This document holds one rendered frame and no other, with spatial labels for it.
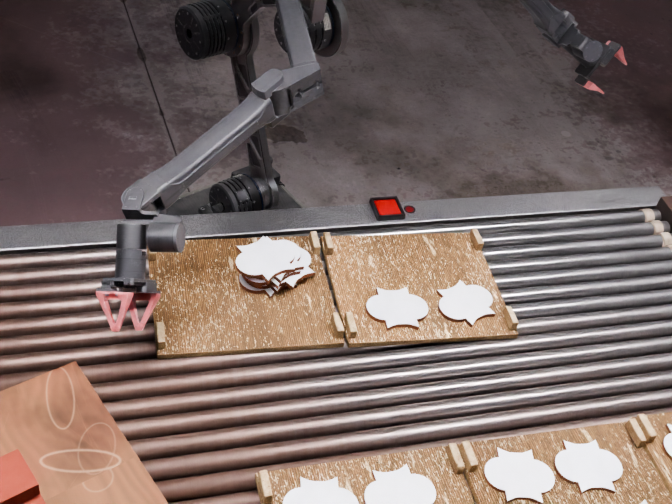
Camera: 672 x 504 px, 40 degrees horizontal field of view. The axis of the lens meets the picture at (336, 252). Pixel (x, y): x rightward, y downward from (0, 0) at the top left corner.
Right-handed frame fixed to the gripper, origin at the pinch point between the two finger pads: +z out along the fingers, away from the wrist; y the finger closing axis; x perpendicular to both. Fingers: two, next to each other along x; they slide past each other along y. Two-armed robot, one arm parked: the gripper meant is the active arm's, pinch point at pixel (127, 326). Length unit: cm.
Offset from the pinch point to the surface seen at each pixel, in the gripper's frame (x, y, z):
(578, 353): -84, 62, 4
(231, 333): -10.1, 29.1, 1.5
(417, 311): -48, 50, -5
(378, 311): -39, 46, -4
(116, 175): 99, 179, -56
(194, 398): -7.2, 16.9, 14.7
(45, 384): 12.9, -6.6, 11.1
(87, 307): 21.8, 23.4, -3.2
